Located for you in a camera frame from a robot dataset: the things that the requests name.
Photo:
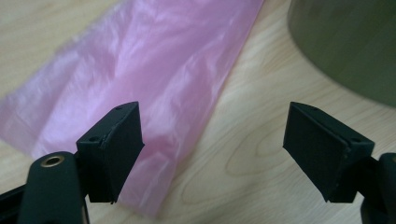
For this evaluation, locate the green plastic trash bin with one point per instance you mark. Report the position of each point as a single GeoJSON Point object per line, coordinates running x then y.
{"type": "Point", "coordinates": [348, 40]}

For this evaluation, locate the pink plastic trash bag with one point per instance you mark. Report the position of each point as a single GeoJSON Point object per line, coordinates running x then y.
{"type": "Point", "coordinates": [140, 62]}

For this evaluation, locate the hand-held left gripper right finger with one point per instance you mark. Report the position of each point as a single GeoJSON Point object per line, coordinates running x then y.
{"type": "Point", "coordinates": [320, 152]}

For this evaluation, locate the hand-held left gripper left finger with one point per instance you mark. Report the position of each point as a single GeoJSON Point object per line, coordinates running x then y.
{"type": "Point", "coordinates": [115, 149]}

